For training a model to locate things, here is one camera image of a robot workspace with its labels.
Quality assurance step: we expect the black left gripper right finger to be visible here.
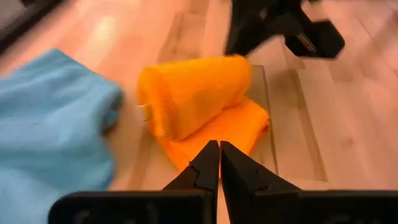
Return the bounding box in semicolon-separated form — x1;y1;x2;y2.
220;140;302;224

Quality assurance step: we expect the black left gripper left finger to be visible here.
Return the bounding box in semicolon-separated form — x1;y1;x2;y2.
163;139;220;200

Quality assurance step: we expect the orange microfiber towel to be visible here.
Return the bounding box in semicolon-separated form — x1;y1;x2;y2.
136;55;271;175

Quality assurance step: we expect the blue microfiber towel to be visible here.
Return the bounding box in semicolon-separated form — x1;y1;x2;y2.
0;49;125;224

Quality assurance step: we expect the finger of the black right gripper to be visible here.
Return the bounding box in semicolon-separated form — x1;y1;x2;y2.
245;23;276;56
224;20;249;57

